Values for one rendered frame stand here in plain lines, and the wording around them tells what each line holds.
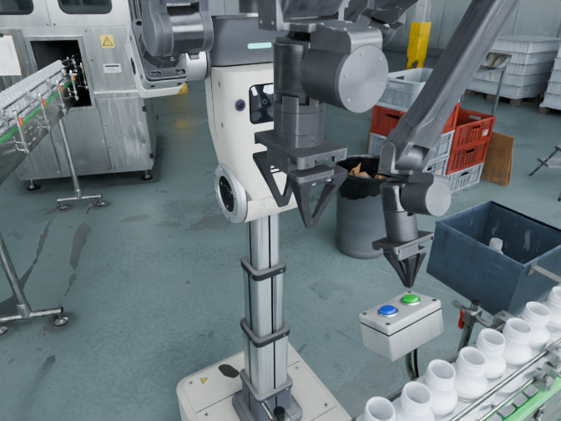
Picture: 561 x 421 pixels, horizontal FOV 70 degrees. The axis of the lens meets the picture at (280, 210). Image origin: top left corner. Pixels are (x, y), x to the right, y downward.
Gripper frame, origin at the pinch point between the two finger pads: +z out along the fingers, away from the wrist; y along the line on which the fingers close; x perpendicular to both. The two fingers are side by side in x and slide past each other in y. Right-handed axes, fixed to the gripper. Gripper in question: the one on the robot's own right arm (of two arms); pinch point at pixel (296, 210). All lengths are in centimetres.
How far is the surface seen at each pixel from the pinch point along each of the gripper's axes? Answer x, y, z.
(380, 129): 205, -186, 68
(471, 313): 38.1, 5.5, 30.7
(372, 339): 18.7, -0.9, 32.9
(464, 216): 100, -37, 47
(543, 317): 39.0, 16.5, 23.3
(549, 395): 43, 21, 41
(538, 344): 38, 18, 28
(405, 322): 22.8, 2.3, 28.0
